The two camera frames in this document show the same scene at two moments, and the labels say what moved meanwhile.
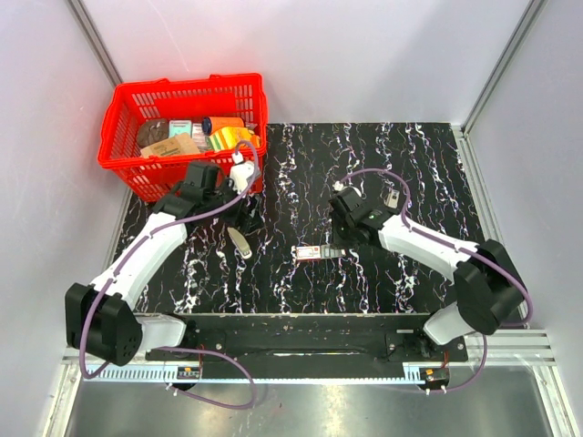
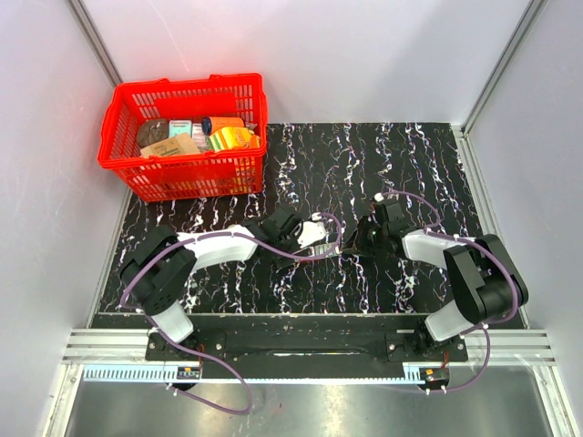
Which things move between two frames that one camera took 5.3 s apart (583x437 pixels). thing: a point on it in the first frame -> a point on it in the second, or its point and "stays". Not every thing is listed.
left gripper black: [247, 219] -> [281, 260]
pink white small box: [199, 137] stays
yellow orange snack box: [229, 138] stays
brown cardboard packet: [180, 144] stays
